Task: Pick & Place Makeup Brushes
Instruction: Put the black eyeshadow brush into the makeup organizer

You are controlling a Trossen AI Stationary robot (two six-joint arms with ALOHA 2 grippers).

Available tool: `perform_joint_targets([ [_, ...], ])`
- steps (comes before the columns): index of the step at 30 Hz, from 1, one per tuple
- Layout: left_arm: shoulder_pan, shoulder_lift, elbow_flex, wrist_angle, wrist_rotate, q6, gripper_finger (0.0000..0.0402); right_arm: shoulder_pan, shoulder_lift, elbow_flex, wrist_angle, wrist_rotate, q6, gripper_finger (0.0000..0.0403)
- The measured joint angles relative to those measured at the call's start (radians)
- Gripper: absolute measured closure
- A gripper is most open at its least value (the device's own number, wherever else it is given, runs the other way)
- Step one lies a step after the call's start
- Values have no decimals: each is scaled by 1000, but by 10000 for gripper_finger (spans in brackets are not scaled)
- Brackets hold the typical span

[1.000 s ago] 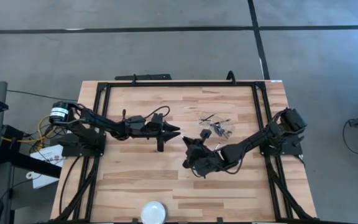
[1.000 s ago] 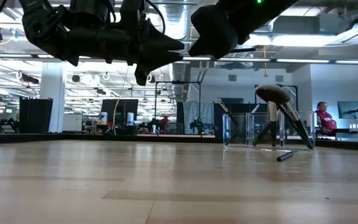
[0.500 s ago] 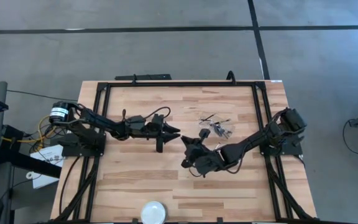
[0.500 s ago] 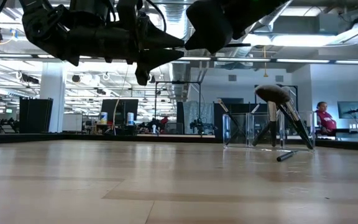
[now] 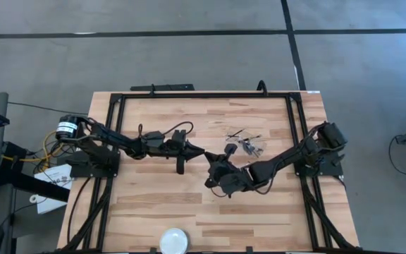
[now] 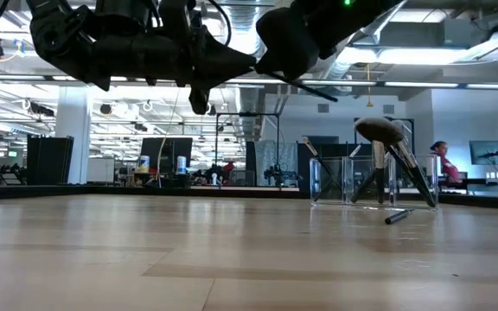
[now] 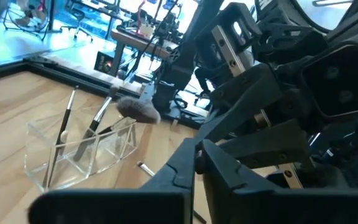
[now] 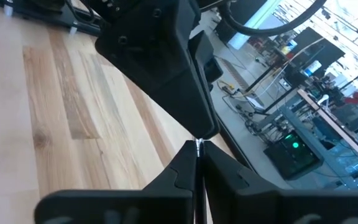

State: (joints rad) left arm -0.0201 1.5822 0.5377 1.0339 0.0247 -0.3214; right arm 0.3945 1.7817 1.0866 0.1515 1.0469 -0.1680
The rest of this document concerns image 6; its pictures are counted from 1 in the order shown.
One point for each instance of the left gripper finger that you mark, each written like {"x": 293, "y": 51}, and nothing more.
{"x": 223, "y": 62}

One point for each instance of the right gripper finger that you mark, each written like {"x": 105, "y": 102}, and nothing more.
{"x": 285, "y": 43}

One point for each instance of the fluffy pink-tipped powder brush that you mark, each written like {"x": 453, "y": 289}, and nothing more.
{"x": 378, "y": 129}

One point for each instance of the fluffy grey powder brush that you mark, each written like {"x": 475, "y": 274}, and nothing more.
{"x": 422, "y": 185}

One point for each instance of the short black makeup pencil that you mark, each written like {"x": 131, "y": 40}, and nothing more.
{"x": 398, "y": 217}

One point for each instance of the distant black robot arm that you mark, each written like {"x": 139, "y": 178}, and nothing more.
{"x": 275, "y": 175}

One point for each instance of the long ceiling light bar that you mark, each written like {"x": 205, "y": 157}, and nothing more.
{"x": 404, "y": 84}

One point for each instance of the large black monitor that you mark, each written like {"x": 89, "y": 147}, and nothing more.
{"x": 167, "y": 151}

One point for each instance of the translucent curtain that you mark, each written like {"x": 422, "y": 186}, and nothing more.
{"x": 275, "y": 155}

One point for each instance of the white wipes canister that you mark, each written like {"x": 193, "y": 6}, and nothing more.
{"x": 144, "y": 164}
{"x": 181, "y": 165}

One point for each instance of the white square pillar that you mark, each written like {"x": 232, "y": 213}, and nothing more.
{"x": 74, "y": 142}

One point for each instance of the white cabinet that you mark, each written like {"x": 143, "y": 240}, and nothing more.
{"x": 100, "y": 170}

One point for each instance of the black panel stack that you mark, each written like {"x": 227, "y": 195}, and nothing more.
{"x": 50, "y": 160}

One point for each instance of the clear acrylic brush organizer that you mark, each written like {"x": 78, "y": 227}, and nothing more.
{"x": 345, "y": 181}

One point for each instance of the person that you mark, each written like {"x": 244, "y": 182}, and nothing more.
{"x": 448, "y": 166}

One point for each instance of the dark partition wall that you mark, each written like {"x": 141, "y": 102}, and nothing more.
{"x": 331, "y": 149}

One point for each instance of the black aluminium table frame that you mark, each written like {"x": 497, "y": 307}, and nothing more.
{"x": 102, "y": 191}

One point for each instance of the wall-mounted screen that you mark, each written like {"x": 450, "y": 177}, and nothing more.
{"x": 489, "y": 152}

